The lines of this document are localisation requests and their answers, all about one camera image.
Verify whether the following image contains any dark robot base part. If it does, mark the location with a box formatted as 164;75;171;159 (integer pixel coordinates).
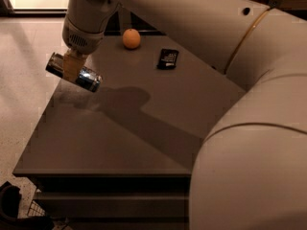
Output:
0;182;54;230

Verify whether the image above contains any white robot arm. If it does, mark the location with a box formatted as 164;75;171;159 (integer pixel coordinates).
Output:
63;0;307;230

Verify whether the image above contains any grey drawer front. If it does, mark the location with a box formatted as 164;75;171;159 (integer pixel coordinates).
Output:
34;193;189;219

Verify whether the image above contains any wire mesh basket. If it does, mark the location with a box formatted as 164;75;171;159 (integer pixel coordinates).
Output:
27;187;46;217

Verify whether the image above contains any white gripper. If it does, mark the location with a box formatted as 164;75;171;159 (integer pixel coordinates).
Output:
62;15;105;82

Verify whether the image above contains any orange fruit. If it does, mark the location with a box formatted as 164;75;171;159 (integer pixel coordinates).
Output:
122;29;141;50

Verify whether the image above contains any red bull can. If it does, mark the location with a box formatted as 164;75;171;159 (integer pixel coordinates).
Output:
45;53;102;93

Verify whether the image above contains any black snack bar wrapper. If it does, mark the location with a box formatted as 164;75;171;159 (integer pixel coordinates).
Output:
157;49;178;70

